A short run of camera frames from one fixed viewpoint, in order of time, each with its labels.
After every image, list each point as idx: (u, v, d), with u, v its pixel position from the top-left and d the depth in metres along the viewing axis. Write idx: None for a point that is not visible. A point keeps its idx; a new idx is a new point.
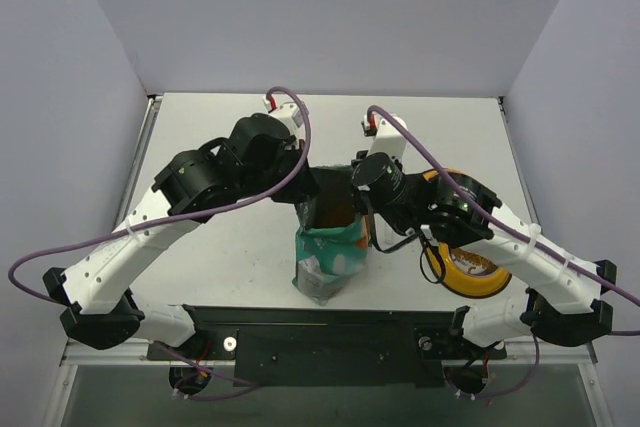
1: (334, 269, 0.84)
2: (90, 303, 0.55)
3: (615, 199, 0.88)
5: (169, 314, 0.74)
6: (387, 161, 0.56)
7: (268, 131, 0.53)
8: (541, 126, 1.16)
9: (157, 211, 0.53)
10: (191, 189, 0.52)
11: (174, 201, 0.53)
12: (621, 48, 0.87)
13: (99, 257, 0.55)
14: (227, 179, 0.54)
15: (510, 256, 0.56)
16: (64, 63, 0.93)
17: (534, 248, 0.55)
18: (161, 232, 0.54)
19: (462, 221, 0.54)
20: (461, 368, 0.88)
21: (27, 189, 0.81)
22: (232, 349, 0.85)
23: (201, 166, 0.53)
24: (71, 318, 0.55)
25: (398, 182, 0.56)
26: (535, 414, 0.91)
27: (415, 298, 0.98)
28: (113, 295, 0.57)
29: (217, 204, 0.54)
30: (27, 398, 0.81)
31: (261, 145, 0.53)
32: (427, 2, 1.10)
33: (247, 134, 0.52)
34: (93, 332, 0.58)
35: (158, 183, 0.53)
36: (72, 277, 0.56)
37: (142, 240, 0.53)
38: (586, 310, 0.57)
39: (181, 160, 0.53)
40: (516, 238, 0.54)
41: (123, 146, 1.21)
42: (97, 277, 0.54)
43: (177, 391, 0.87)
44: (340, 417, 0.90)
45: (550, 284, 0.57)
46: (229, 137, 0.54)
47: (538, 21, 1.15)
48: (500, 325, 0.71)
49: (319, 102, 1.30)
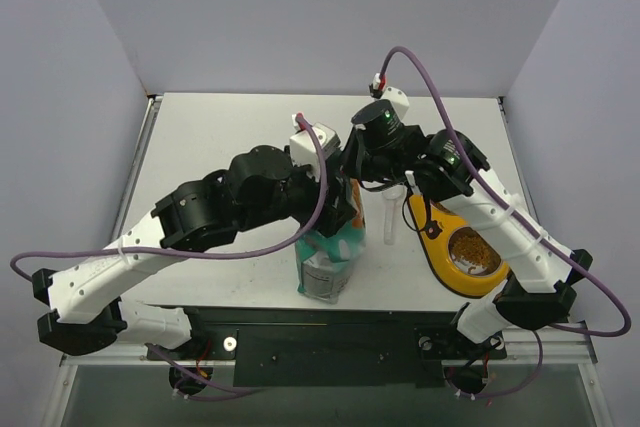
1: (341, 255, 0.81)
2: (69, 313, 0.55)
3: (615, 199, 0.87)
5: (161, 320, 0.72)
6: (388, 105, 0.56)
7: (263, 172, 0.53)
8: (541, 126, 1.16)
9: (152, 238, 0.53)
10: (188, 224, 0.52)
11: (169, 232, 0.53)
12: (622, 47, 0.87)
13: (87, 270, 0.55)
14: (223, 216, 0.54)
15: (485, 220, 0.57)
16: (64, 64, 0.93)
17: (510, 216, 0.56)
18: (150, 258, 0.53)
19: (446, 172, 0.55)
20: (462, 368, 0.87)
21: (26, 189, 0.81)
22: (232, 349, 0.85)
23: (200, 200, 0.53)
24: (47, 325, 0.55)
25: (394, 129, 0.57)
26: (532, 413, 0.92)
27: (415, 299, 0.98)
28: (92, 309, 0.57)
29: (214, 240, 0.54)
30: (28, 400, 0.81)
31: (256, 184, 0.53)
32: (427, 1, 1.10)
33: (241, 173, 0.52)
34: (72, 337, 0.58)
35: (158, 210, 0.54)
36: (58, 284, 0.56)
37: (129, 263, 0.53)
38: (549, 290, 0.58)
39: (184, 191, 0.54)
40: (495, 201, 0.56)
41: (123, 146, 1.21)
42: (80, 290, 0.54)
43: (177, 390, 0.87)
44: (340, 417, 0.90)
45: (520, 256, 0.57)
46: (228, 171, 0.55)
47: (538, 20, 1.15)
48: (486, 315, 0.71)
49: (318, 103, 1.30)
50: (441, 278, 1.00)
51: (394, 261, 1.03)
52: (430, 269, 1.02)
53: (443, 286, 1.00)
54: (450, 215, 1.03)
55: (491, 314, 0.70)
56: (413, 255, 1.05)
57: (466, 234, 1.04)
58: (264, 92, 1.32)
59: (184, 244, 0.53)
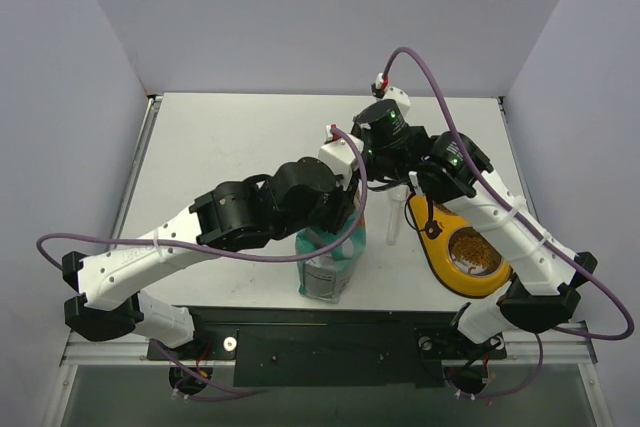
1: (344, 252, 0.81)
2: (97, 299, 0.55)
3: (615, 199, 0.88)
5: (171, 317, 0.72)
6: (394, 106, 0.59)
7: (310, 182, 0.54)
8: (541, 126, 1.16)
9: (189, 233, 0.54)
10: (225, 224, 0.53)
11: (206, 229, 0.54)
12: (621, 47, 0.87)
13: (120, 256, 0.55)
14: (262, 221, 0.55)
15: (488, 222, 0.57)
16: (64, 65, 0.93)
17: (513, 218, 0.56)
18: (184, 253, 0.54)
19: (449, 175, 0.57)
20: (462, 368, 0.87)
21: (26, 189, 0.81)
22: (232, 349, 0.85)
23: (240, 202, 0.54)
24: (74, 308, 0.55)
25: (398, 130, 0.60)
26: (532, 412, 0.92)
27: (415, 299, 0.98)
28: (118, 296, 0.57)
29: (248, 243, 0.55)
30: (28, 400, 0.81)
31: (300, 193, 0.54)
32: (427, 2, 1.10)
33: (288, 179, 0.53)
34: (88, 325, 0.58)
35: (197, 206, 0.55)
36: (87, 268, 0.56)
37: (163, 255, 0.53)
38: (553, 293, 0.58)
39: (224, 191, 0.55)
40: (498, 203, 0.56)
41: (123, 146, 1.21)
42: (110, 277, 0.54)
43: (177, 391, 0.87)
44: (340, 417, 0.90)
45: (524, 258, 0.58)
46: (273, 177, 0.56)
47: (538, 21, 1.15)
48: (488, 316, 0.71)
49: (318, 103, 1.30)
50: (441, 278, 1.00)
51: (395, 261, 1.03)
52: (430, 268, 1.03)
53: (443, 286, 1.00)
54: (450, 215, 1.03)
55: (493, 314, 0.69)
56: (414, 254, 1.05)
57: (466, 234, 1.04)
58: (264, 92, 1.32)
59: (220, 243, 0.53)
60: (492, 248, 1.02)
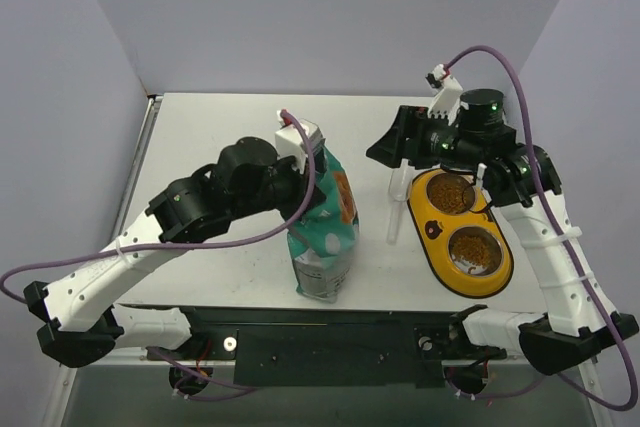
1: (328, 248, 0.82)
2: (70, 320, 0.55)
3: (615, 199, 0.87)
5: (157, 321, 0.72)
6: (500, 99, 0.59)
7: (253, 159, 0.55)
8: (541, 126, 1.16)
9: (149, 236, 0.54)
10: (184, 216, 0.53)
11: (167, 227, 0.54)
12: (622, 47, 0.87)
13: (85, 275, 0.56)
14: (218, 205, 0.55)
15: (534, 240, 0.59)
16: (64, 65, 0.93)
17: (560, 244, 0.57)
18: (149, 256, 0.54)
19: (512, 178, 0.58)
20: (463, 368, 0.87)
21: (26, 190, 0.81)
22: (232, 349, 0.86)
23: (192, 194, 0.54)
24: (48, 334, 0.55)
25: (492, 124, 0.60)
26: (533, 413, 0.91)
27: (415, 298, 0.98)
28: (93, 314, 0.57)
29: (211, 231, 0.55)
30: (28, 402, 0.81)
31: (244, 172, 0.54)
32: (427, 2, 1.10)
33: (231, 162, 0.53)
34: (67, 351, 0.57)
35: (153, 208, 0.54)
36: (54, 293, 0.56)
37: (129, 262, 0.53)
38: (573, 333, 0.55)
39: (176, 188, 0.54)
40: (550, 224, 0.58)
41: (123, 146, 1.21)
42: (79, 295, 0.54)
43: (177, 391, 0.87)
44: (340, 418, 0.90)
45: (556, 287, 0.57)
46: (216, 165, 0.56)
47: (538, 20, 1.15)
48: (500, 330, 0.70)
49: (318, 103, 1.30)
50: (442, 278, 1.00)
51: (394, 261, 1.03)
52: (430, 269, 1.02)
53: (443, 286, 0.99)
54: (449, 214, 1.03)
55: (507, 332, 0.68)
56: (414, 254, 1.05)
57: (466, 234, 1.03)
58: (264, 92, 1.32)
59: (182, 237, 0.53)
60: (492, 249, 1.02)
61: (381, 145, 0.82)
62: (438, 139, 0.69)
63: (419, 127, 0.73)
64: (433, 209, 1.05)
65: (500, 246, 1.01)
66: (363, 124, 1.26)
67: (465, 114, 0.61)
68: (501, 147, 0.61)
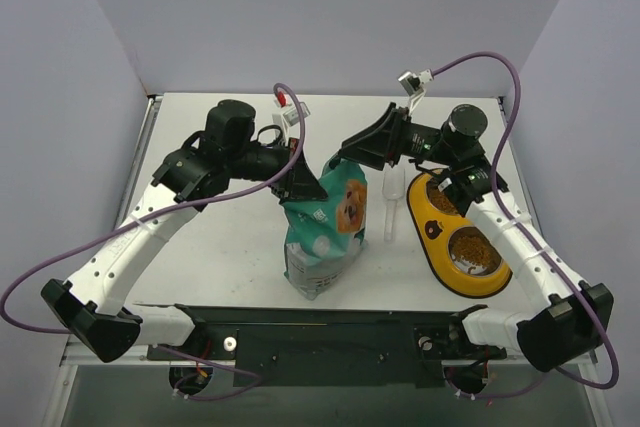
1: (314, 249, 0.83)
2: (106, 301, 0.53)
3: (615, 199, 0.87)
5: (165, 314, 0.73)
6: (483, 127, 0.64)
7: (238, 114, 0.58)
8: (541, 126, 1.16)
9: (162, 202, 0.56)
10: (193, 176, 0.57)
11: (177, 191, 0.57)
12: (621, 47, 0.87)
13: (108, 254, 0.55)
14: (216, 164, 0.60)
15: (494, 229, 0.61)
16: (64, 65, 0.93)
17: (514, 227, 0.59)
18: (168, 221, 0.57)
19: (465, 186, 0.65)
20: (463, 369, 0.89)
21: (27, 189, 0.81)
22: (232, 349, 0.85)
23: (191, 159, 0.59)
24: (86, 320, 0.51)
25: (468, 145, 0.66)
26: (534, 412, 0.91)
27: (415, 297, 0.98)
28: (122, 293, 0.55)
29: (215, 187, 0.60)
30: (27, 402, 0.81)
31: (235, 127, 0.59)
32: (427, 3, 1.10)
33: (221, 121, 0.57)
34: (102, 339, 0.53)
35: (159, 178, 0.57)
36: (79, 280, 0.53)
37: (152, 229, 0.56)
38: (545, 304, 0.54)
39: (174, 157, 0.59)
40: (501, 211, 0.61)
41: (122, 145, 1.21)
42: (110, 272, 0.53)
43: (177, 391, 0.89)
44: (340, 417, 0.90)
45: (522, 267, 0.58)
46: (205, 129, 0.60)
47: (537, 21, 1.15)
48: (497, 327, 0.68)
49: (318, 103, 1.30)
50: (441, 278, 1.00)
51: (395, 261, 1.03)
52: (430, 269, 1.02)
53: (443, 286, 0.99)
54: (450, 214, 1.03)
55: (505, 333, 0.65)
56: (415, 254, 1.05)
57: (466, 234, 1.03)
58: (264, 92, 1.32)
59: (194, 196, 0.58)
60: (491, 248, 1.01)
61: (361, 144, 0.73)
62: (422, 143, 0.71)
63: (395, 129, 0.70)
64: (434, 209, 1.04)
65: None
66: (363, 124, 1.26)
67: (450, 131, 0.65)
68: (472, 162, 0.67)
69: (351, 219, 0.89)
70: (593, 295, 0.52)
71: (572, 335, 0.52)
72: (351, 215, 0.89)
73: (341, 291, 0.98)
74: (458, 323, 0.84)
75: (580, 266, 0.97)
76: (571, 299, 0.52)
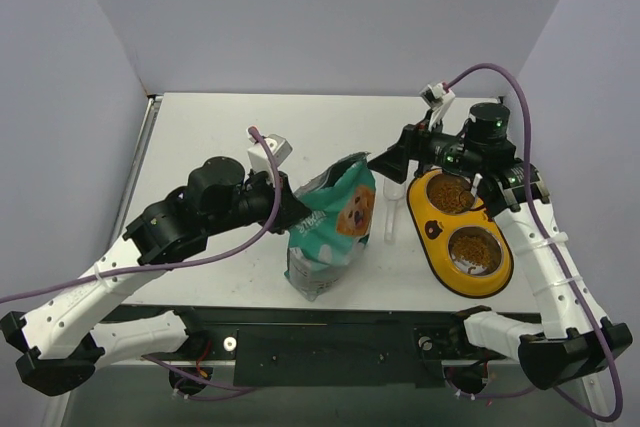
1: (320, 257, 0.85)
2: (51, 348, 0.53)
3: (613, 200, 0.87)
5: (147, 330, 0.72)
6: (505, 116, 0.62)
7: (219, 181, 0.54)
8: (540, 126, 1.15)
9: (130, 259, 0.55)
10: (162, 240, 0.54)
11: (145, 250, 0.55)
12: (620, 47, 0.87)
13: (64, 301, 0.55)
14: (194, 226, 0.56)
15: (523, 244, 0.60)
16: (63, 65, 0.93)
17: (547, 248, 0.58)
18: (129, 279, 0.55)
19: (502, 186, 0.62)
20: (463, 368, 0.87)
21: (26, 189, 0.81)
22: (232, 349, 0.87)
23: (169, 216, 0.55)
24: (27, 364, 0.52)
25: (495, 138, 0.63)
26: (535, 413, 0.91)
27: (416, 297, 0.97)
28: (75, 339, 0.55)
29: (188, 251, 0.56)
30: (27, 401, 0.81)
31: (214, 194, 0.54)
32: (426, 3, 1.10)
33: (200, 185, 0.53)
34: (47, 380, 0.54)
35: (129, 232, 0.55)
36: (33, 321, 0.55)
37: (109, 286, 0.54)
38: (561, 334, 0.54)
39: (153, 211, 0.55)
40: (537, 227, 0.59)
41: (121, 146, 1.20)
42: (60, 321, 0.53)
43: (177, 391, 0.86)
44: (340, 417, 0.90)
45: (544, 291, 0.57)
46: (188, 186, 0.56)
47: (537, 21, 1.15)
48: (500, 336, 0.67)
49: (316, 103, 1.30)
50: (442, 278, 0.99)
51: (395, 261, 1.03)
52: (430, 269, 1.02)
53: (443, 286, 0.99)
54: (449, 214, 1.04)
55: (507, 342, 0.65)
56: (415, 253, 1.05)
57: (466, 234, 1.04)
58: (264, 92, 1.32)
59: (161, 258, 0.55)
60: (491, 248, 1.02)
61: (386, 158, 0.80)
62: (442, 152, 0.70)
63: (422, 143, 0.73)
64: (434, 209, 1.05)
65: (500, 245, 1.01)
66: (362, 125, 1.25)
67: (471, 124, 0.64)
68: (500, 159, 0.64)
69: (357, 223, 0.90)
70: (612, 335, 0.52)
71: (579, 367, 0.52)
72: (357, 219, 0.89)
73: (343, 293, 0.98)
74: (458, 323, 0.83)
75: (578, 265, 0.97)
76: (590, 336, 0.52)
